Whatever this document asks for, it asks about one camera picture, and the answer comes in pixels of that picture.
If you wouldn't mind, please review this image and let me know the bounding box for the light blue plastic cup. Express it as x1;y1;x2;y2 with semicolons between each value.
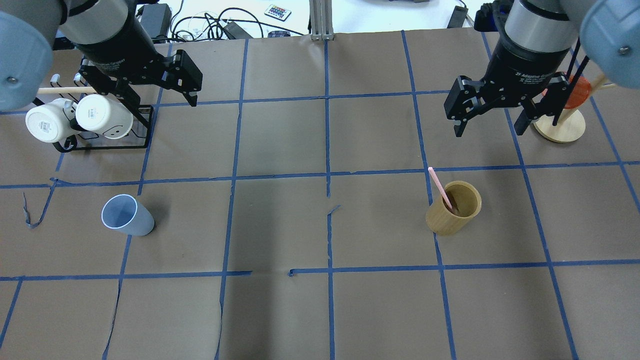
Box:
100;194;155;237

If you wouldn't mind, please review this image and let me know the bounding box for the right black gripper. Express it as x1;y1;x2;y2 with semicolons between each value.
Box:
444;52;563;138

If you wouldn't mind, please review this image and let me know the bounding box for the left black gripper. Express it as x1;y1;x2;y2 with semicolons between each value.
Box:
80;48;203;107

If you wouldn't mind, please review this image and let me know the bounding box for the pink chopstick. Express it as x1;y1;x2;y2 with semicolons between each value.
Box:
427;166;453;213

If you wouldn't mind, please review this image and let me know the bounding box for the orange cup on stand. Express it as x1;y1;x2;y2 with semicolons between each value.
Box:
541;71;592;110

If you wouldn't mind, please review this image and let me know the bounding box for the aluminium frame post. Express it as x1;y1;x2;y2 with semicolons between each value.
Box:
308;0;335;42

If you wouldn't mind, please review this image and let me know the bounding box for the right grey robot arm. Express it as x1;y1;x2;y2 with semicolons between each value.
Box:
443;0;640;138

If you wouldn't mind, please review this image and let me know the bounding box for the wooden mug tree stand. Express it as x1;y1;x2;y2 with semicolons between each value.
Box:
533;73;618;143

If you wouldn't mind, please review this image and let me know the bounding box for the remote control with coloured buttons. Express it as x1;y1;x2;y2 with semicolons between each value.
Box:
263;4;292;22

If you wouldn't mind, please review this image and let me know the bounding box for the bamboo chopstick holder cup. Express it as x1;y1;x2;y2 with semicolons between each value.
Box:
425;180;483;236

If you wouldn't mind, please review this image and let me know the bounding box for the white mug left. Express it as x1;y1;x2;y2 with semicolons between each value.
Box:
25;98;80;144

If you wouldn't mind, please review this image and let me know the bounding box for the black power adapter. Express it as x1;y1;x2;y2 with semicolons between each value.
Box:
137;3;172;44

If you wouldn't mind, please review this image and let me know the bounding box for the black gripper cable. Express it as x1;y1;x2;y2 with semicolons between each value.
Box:
550;37;591;127

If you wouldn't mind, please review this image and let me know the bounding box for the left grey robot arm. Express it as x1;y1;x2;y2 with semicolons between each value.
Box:
0;0;203;111

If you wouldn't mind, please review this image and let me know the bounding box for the white mug with face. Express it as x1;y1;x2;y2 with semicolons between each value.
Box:
75;94;134;140

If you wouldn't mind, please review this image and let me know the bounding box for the black wire mug rack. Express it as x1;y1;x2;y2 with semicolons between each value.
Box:
52;85;154;153

